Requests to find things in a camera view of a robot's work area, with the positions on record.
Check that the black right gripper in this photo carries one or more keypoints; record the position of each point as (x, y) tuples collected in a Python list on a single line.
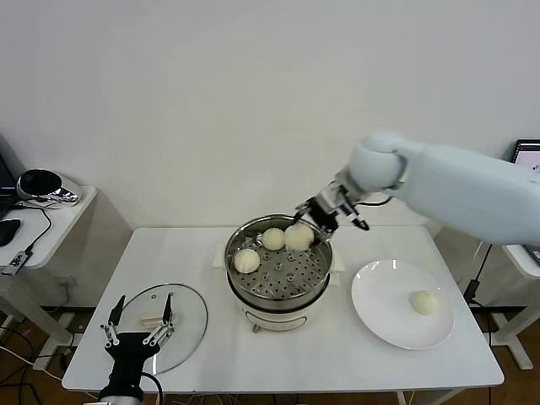
[(322, 217)]

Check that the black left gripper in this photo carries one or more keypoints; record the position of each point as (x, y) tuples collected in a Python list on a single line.
[(131, 348)]

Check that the white steamed baozi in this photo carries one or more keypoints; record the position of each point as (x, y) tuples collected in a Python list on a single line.
[(298, 237), (273, 239), (246, 260), (425, 303)]

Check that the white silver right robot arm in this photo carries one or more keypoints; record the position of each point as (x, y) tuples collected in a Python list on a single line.
[(464, 190)]

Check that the stainless steel steamer basket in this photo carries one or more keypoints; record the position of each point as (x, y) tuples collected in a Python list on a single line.
[(295, 274)]

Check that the round glass pot lid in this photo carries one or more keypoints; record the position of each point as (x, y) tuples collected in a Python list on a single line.
[(185, 304)]

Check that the cream electric cooking pot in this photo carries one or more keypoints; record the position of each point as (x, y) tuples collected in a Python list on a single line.
[(274, 318)]

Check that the large white round plate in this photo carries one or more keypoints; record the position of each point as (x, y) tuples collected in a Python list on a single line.
[(379, 304)]

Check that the small grey usb hub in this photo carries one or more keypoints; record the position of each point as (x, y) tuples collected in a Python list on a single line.
[(17, 261)]

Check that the black computer mouse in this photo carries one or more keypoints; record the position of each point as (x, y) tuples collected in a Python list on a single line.
[(8, 232)]

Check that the black laptop dark screen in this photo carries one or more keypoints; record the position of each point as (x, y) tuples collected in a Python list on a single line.
[(5, 177)]

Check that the black laptop lit screen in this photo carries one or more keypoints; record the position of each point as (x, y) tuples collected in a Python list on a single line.
[(529, 156)]

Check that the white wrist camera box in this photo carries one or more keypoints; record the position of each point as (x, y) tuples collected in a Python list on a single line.
[(346, 206)]

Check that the white wall socket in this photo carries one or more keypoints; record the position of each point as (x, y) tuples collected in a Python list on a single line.
[(64, 280)]

